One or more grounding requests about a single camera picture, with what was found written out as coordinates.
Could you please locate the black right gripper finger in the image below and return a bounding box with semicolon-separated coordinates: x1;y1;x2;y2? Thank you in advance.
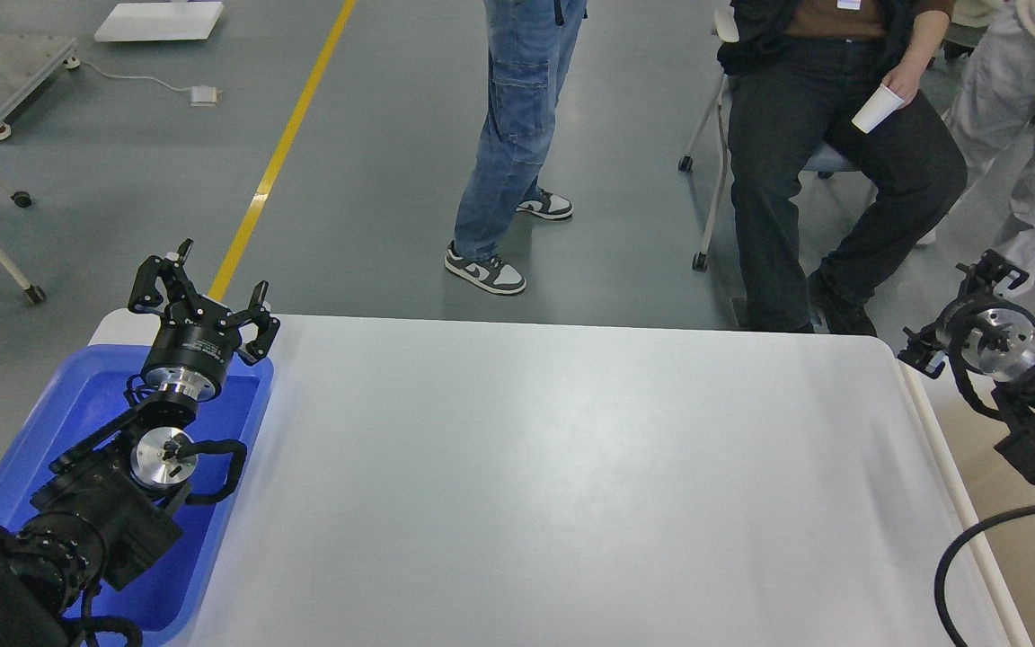
897;326;948;378
957;249;1031;300

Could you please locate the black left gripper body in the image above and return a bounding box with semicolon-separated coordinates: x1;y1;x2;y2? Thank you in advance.
140;300;242;398

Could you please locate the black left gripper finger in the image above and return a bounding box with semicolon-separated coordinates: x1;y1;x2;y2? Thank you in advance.
227;281;282;366
128;238;204;318

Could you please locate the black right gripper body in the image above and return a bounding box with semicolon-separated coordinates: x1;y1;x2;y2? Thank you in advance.
933;295;986;352

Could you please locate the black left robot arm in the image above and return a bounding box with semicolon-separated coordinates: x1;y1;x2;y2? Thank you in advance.
0;239;280;646

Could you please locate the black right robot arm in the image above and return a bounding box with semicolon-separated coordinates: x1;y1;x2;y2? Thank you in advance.
898;249;1035;646

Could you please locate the white plastic bin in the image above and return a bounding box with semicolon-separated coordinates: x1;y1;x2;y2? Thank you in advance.
897;359;1035;647

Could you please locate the seated person in black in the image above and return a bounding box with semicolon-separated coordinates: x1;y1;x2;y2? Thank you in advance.
719;0;970;335

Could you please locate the grey office chair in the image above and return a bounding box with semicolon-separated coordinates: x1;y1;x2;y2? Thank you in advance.
678;9;882;273

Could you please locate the white paper cup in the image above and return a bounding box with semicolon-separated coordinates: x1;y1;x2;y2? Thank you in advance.
851;84;905;134

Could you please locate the person in grey trousers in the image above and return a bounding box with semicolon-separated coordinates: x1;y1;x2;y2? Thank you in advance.
915;0;1035;297

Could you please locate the metal cart platform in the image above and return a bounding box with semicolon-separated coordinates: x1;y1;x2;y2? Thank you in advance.
0;33;79;142

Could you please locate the white flat board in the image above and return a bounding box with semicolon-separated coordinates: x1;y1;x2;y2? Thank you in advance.
93;1;225;42

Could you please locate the person in blue jeans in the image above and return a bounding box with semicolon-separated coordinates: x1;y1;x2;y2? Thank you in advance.
445;1;588;296

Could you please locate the white power adapter with cable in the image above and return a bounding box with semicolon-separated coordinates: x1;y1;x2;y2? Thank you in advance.
75;58;221;107

